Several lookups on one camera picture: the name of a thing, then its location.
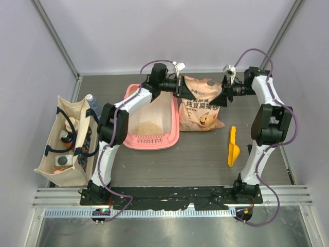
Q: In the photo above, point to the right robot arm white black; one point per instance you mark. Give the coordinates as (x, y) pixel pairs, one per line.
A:
(269, 128)

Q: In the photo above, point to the tan litter pile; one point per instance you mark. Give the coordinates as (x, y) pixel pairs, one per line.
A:
(148, 128)

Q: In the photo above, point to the pink litter box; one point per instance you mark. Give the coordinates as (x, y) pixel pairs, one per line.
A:
(164, 112)

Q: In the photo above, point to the aluminium rail frame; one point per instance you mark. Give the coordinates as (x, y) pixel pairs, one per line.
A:
(65, 202)

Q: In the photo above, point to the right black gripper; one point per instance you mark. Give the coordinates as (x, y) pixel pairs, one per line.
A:
(220, 100)

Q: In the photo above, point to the dark bottle white pump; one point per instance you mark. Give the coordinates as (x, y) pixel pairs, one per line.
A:
(66, 137)

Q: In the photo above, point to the yellow plastic scoop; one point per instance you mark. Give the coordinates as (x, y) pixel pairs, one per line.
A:
(233, 148)

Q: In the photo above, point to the beige canvas tote bag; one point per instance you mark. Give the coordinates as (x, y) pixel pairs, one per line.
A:
(84, 146)

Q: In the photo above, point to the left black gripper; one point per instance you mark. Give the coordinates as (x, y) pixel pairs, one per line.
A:
(181, 89)

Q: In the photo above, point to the white bottle grey cap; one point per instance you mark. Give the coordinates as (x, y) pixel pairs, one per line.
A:
(63, 160)

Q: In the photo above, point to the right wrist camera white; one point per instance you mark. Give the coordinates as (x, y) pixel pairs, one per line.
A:
(231, 71)

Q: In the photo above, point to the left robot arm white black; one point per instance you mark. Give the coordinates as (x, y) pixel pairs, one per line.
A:
(114, 121)

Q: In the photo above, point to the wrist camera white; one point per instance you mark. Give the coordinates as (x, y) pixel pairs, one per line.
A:
(177, 67)
(231, 71)

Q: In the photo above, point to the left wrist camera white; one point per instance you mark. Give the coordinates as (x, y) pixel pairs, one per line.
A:
(177, 67)

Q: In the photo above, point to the beige wooden item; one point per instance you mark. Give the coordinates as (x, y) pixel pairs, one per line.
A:
(72, 122)

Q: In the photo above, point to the pink cat litter bag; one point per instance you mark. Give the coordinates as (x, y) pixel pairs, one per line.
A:
(198, 114)

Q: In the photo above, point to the clear plastic water bottle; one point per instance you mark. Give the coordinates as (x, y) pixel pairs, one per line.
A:
(94, 104)

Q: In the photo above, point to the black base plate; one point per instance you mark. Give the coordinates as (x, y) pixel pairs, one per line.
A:
(164, 198)

